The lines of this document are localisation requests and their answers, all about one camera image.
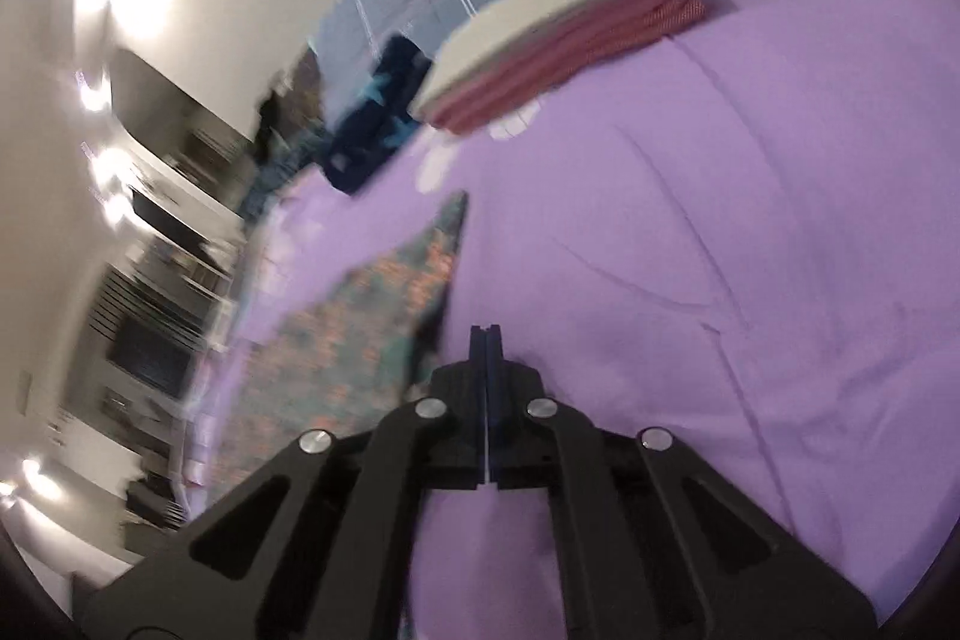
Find dark teal fleece blanket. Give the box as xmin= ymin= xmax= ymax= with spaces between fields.
xmin=238 ymin=134 xmax=325 ymax=220

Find teal floral shirt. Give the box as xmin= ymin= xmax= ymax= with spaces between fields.
xmin=202 ymin=190 xmax=470 ymax=483

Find folded pink and cream clothes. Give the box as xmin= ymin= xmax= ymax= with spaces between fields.
xmin=412 ymin=0 xmax=702 ymax=112

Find folded pink garment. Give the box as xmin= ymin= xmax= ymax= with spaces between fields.
xmin=427 ymin=0 xmax=707 ymax=135

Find purple flower print blanket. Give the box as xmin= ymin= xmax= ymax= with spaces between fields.
xmin=180 ymin=0 xmax=953 ymax=640

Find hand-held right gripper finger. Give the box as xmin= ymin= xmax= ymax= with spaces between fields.
xmin=75 ymin=325 xmax=490 ymax=640
xmin=487 ymin=325 xmax=878 ymax=640

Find navy star print garment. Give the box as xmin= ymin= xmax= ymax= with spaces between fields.
xmin=321 ymin=34 xmax=432 ymax=197

